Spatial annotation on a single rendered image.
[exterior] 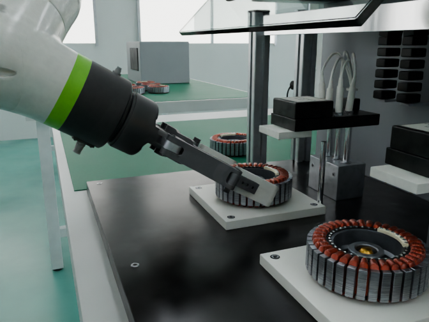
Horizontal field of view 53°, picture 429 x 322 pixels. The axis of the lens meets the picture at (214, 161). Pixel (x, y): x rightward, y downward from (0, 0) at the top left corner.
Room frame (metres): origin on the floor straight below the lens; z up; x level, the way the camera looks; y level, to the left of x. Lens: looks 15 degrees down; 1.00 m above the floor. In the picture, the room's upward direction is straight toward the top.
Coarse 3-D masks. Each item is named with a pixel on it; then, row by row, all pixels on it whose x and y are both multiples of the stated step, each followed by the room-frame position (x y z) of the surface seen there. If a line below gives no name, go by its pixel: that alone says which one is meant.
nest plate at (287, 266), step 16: (272, 256) 0.41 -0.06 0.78; (288, 256) 0.41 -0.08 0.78; (304, 256) 0.41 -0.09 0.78; (272, 272) 0.39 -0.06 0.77; (288, 272) 0.38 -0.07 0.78; (304, 272) 0.38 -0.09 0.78; (288, 288) 0.37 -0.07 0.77; (304, 288) 0.35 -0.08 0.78; (320, 288) 0.35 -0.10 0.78; (304, 304) 0.34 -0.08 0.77; (320, 304) 0.33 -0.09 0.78; (336, 304) 0.33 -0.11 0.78; (352, 304) 0.33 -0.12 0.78; (368, 304) 0.33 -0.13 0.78; (384, 304) 0.33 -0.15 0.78; (400, 304) 0.33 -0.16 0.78; (416, 304) 0.33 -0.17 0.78; (320, 320) 0.32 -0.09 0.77; (336, 320) 0.31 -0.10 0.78; (352, 320) 0.31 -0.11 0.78; (368, 320) 0.31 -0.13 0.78; (384, 320) 0.31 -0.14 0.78; (400, 320) 0.31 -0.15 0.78; (416, 320) 0.31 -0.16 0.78
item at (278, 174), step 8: (248, 168) 0.64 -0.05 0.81; (256, 168) 0.64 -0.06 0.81; (264, 168) 0.63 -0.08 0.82; (272, 168) 0.62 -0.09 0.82; (280, 168) 0.62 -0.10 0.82; (264, 176) 0.63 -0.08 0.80; (272, 176) 0.61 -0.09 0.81; (280, 176) 0.58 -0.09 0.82; (288, 176) 0.59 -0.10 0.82; (216, 184) 0.59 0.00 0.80; (280, 184) 0.56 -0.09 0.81; (288, 184) 0.57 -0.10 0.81; (216, 192) 0.59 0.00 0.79; (224, 192) 0.57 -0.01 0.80; (232, 192) 0.56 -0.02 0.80; (280, 192) 0.56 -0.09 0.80; (288, 192) 0.57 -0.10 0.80; (224, 200) 0.57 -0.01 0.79; (232, 200) 0.56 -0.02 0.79; (240, 200) 0.56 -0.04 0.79; (248, 200) 0.55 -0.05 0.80; (280, 200) 0.56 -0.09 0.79
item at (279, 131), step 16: (304, 96) 0.66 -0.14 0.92; (272, 112) 0.65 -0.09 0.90; (288, 112) 0.61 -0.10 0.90; (304, 112) 0.60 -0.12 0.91; (320, 112) 0.61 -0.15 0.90; (352, 112) 0.63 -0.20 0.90; (368, 112) 0.65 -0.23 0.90; (272, 128) 0.61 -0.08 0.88; (288, 128) 0.60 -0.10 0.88; (304, 128) 0.59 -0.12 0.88; (320, 128) 0.60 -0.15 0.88; (336, 128) 0.65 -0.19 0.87; (336, 144) 0.65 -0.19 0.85
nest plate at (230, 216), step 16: (192, 192) 0.63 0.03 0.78; (208, 192) 0.62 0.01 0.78; (208, 208) 0.57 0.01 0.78; (224, 208) 0.55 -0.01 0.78; (240, 208) 0.55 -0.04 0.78; (256, 208) 0.55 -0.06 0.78; (272, 208) 0.55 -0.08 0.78; (288, 208) 0.55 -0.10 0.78; (304, 208) 0.55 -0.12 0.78; (320, 208) 0.56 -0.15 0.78; (224, 224) 0.51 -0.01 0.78; (240, 224) 0.51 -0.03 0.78; (256, 224) 0.52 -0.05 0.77
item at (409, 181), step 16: (400, 128) 0.41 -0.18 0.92; (416, 128) 0.40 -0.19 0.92; (400, 144) 0.41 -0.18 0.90; (416, 144) 0.39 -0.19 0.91; (400, 160) 0.41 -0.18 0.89; (416, 160) 0.39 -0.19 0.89; (384, 176) 0.40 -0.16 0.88; (400, 176) 0.38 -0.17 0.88; (416, 176) 0.38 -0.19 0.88; (416, 192) 0.36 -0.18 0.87
